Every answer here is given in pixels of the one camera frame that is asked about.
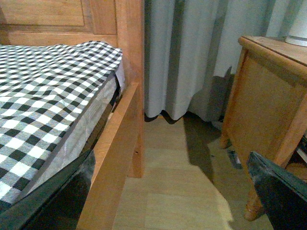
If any wooden bed frame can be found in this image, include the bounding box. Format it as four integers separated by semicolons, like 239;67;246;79
0;0;144;230

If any grey pleated curtain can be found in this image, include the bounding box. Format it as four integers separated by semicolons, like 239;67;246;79
144;0;303;121

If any grey mattress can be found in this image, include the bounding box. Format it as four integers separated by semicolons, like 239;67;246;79
15;63;125;201

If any wooden nightstand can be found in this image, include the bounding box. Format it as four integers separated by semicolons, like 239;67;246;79
219;35;307;222

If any black white checkered sheet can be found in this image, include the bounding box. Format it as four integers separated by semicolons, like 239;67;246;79
0;41;123;209

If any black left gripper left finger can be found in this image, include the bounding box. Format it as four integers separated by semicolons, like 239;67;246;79
0;149;95;230

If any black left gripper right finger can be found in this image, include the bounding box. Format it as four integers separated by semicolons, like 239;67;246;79
247;151;307;230

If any white ribbed air purifier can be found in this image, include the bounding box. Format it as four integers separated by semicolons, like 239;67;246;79
285;0;307;47

